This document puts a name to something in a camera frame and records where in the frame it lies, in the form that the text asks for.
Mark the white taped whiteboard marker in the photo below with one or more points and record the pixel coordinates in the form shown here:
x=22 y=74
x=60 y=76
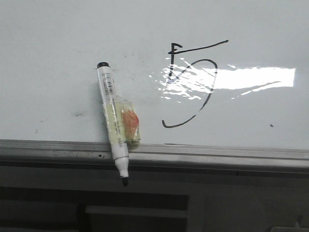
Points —
x=121 y=119

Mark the white whiteboard with aluminium frame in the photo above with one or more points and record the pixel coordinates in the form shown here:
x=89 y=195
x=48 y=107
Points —
x=218 y=84

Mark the white object at bottom edge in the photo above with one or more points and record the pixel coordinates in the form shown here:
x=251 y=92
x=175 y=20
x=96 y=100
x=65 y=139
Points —
x=301 y=225

